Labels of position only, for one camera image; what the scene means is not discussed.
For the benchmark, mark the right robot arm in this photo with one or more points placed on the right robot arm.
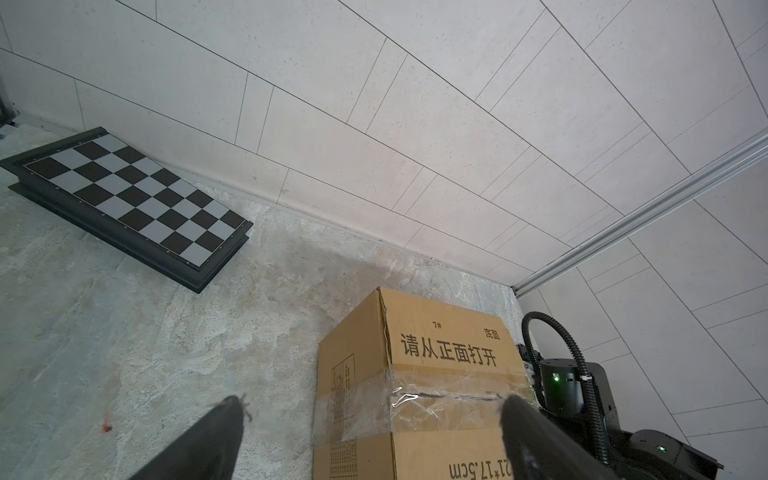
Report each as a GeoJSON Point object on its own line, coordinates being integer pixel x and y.
{"type": "Point", "coordinates": [644, 454]}

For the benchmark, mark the right corner aluminium post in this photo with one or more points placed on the right corner aluminium post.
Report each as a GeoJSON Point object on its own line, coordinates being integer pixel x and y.
{"type": "Point", "coordinates": [739, 159]}

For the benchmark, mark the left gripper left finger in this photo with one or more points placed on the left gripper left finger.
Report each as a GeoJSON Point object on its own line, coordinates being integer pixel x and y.
{"type": "Point", "coordinates": [207, 450]}

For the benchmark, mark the brown cardboard express box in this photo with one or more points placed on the brown cardboard express box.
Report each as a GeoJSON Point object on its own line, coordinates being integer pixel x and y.
{"type": "Point", "coordinates": [412, 388]}

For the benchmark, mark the black white chessboard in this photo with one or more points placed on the black white chessboard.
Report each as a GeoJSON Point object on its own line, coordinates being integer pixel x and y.
{"type": "Point", "coordinates": [118, 194]}

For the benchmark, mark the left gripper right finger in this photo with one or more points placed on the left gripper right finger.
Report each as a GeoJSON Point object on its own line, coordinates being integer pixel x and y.
{"type": "Point", "coordinates": [537, 449]}

